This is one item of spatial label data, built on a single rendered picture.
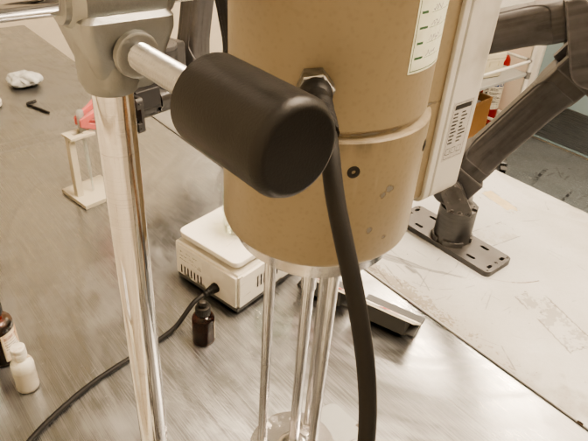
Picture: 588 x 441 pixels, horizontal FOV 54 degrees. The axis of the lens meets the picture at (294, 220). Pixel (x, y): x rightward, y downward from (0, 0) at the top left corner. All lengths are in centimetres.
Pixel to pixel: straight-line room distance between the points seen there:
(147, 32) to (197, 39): 94
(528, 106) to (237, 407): 57
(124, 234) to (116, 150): 4
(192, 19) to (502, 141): 60
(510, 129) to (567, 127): 287
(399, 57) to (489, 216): 90
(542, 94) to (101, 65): 75
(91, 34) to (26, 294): 73
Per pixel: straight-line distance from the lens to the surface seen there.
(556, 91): 89
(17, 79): 161
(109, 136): 22
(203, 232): 83
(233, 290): 80
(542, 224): 115
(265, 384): 41
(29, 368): 75
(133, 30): 21
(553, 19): 85
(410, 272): 94
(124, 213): 24
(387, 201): 27
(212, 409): 72
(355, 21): 23
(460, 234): 99
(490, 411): 77
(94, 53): 20
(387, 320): 81
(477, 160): 92
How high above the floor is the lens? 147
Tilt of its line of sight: 34 degrees down
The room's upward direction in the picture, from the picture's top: 4 degrees clockwise
